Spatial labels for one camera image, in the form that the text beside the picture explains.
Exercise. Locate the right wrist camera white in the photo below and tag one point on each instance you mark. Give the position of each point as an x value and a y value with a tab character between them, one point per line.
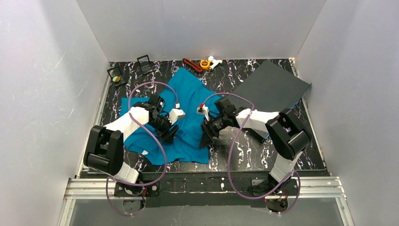
204	110

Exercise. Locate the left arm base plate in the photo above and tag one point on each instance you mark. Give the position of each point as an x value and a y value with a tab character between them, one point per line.
146	188

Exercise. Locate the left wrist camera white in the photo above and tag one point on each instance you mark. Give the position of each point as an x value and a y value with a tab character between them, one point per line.
175	114

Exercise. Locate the white plastic fitting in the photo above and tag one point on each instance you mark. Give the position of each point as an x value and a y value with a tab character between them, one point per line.
213	62

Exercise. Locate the black frame stand rear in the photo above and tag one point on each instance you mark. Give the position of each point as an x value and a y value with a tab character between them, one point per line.
145	64

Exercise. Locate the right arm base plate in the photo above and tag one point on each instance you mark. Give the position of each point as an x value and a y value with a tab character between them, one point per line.
281	198

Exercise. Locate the aluminium rail frame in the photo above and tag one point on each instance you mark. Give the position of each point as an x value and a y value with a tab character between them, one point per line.
191	185

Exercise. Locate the yellow tape measure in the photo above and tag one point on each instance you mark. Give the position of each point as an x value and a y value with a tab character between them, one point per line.
204	64

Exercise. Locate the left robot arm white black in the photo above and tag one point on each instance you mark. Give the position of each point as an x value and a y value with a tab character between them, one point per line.
105	147

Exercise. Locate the black frame stand left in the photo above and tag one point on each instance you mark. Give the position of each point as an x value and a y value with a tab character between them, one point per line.
116	71

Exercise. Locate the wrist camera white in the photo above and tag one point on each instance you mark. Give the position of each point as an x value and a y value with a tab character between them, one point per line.
175	114
204	110

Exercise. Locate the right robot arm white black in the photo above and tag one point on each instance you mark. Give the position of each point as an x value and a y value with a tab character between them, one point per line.
289	136

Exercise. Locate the blue garment cloth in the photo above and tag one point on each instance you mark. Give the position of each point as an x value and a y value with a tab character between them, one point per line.
185	147

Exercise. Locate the black frame stand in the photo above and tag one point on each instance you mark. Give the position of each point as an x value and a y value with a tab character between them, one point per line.
145	64
116	71

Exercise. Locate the red black utility knife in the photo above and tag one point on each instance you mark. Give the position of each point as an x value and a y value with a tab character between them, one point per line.
192	65

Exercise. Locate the dark grey flat box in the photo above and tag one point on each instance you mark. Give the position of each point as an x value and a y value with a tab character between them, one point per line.
271	89

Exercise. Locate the round colourful brooch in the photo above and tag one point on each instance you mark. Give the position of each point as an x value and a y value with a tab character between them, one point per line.
116	79

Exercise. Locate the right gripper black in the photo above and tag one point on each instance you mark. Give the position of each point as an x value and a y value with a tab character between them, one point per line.
205	134

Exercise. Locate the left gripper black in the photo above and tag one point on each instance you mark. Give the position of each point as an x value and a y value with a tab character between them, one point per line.
170	132

